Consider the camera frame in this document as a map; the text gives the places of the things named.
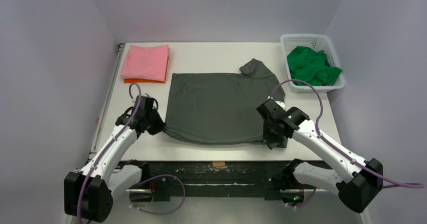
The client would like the dark grey t shirt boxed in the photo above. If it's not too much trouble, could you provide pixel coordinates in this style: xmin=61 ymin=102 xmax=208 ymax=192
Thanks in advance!
xmin=164 ymin=58 xmax=288 ymax=149

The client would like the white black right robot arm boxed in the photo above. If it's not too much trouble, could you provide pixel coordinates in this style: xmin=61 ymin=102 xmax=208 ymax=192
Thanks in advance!
xmin=257 ymin=99 xmax=383 ymax=213

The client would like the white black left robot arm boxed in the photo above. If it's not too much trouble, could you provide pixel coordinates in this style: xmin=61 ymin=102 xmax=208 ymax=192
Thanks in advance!
xmin=64 ymin=94 xmax=165 ymax=222

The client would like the folded orange t shirt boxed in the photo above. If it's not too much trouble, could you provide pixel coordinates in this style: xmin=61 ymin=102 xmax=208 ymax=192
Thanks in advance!
xmin=123 ymin=78 xmax=165 ymax=84

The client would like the folded pink t shirt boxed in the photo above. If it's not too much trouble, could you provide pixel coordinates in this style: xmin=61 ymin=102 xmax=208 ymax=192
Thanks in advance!
xmin=120 ymin=45 xmax=170 ymax=82

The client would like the white perforated laundry basket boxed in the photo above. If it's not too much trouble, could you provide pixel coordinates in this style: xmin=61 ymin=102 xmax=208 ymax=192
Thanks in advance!
xmin=280 ymin=34 xmax=345 ymax=93

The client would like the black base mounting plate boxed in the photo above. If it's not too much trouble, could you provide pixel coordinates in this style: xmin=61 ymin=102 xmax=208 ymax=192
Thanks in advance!
xmin=115 ymin=160 xmax=313 ymax=201

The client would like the green t shirt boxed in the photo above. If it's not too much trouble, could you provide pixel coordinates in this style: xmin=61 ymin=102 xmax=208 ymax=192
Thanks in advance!
xmin=287 ymin=46 xmax=342 ymax=86

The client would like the brown tape piece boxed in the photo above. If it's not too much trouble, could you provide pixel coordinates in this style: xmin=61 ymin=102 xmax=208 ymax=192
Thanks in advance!
xmin=212 ymin=161 xmax=226 ymax=169

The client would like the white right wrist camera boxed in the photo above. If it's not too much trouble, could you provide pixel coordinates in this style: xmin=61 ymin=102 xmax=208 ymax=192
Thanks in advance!
xmin=267 ymin=96 xmax=286 ymax=110

